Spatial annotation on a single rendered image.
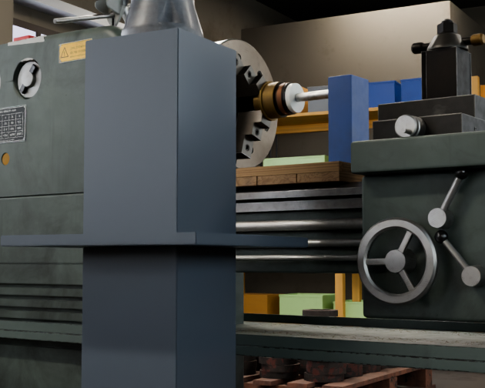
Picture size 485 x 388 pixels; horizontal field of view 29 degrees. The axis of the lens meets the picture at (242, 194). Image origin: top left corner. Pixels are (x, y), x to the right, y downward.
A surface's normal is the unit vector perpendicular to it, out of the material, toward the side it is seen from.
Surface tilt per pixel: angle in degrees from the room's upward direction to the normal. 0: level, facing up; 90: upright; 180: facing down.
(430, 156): 90
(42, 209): 90
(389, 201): 90
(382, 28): 90
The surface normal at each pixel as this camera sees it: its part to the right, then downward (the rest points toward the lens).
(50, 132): -0.58, -0.06
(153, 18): -0.16, -0.37
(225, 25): 0.87, -0.04
